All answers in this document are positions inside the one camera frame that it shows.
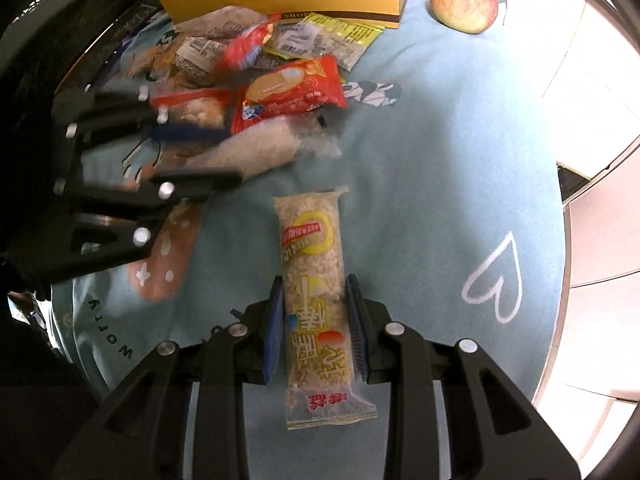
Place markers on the red blue candy packet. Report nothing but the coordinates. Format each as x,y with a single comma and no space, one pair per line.
247,47

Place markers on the light blue printed blanket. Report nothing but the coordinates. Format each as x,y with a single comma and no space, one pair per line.
425,160

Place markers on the red orange snack packet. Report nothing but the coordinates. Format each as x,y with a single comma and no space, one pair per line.
200,105

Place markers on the yellow green label packet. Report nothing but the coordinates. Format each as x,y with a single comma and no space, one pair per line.
330,35

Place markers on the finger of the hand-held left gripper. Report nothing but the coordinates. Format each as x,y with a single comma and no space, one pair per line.
185,135
200,182

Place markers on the white puffed snack packet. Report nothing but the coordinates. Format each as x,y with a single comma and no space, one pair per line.
265,142

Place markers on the grey brown snack packet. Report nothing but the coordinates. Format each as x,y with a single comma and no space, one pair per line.
225,20

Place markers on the dark carved wooden furniture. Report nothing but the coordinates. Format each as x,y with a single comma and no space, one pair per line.
50,20

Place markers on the clear pastry bag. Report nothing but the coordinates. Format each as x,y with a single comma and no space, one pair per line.
195,57

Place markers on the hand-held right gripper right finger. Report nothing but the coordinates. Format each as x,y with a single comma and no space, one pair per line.
356,330

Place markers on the clear rice stick packet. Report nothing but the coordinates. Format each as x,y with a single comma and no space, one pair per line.
312,270

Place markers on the red cracker packet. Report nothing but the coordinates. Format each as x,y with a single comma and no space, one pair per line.
292,92

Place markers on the red yellow apple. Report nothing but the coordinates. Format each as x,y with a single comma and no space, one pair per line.
465,2

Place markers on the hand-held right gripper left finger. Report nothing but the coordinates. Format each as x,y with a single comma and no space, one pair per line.
274,330

